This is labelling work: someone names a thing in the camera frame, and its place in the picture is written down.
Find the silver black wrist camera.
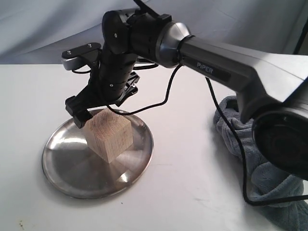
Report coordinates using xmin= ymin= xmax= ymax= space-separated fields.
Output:
xmin=61 ymin=42 xmax=102 ymax=71

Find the black cable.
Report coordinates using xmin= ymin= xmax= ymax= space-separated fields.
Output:
xmin=72 ymin=0 xmax=308 ymax=207

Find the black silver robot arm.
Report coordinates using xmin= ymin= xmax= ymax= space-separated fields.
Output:
xmin=62 ymin=8 xmax=308 ymax=180

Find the grey backdrop cloth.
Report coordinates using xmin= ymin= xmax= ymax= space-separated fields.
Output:
xmin=0 ymin=0 xmax=308 ymax=64

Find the grey-blue fleece towel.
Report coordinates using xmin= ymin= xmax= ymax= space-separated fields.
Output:
xmin=219 ymin=96 xmax=308 ymax=231

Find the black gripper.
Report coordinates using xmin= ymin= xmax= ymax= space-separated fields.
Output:
xmin=65 ymin=50 xmax=138 ymax=128

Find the round stainless steel plate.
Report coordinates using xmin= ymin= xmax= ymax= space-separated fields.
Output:
xmin=41 ymin=115 xmax=154 ymax=199

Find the black stand pole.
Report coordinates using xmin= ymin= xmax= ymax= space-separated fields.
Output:
xmin=293 ymin=20 xmax=308 ymax=55

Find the wooden cube block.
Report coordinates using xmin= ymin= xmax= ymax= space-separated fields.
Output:
xmin=82 ymin=108 xmax=133 ymax=163

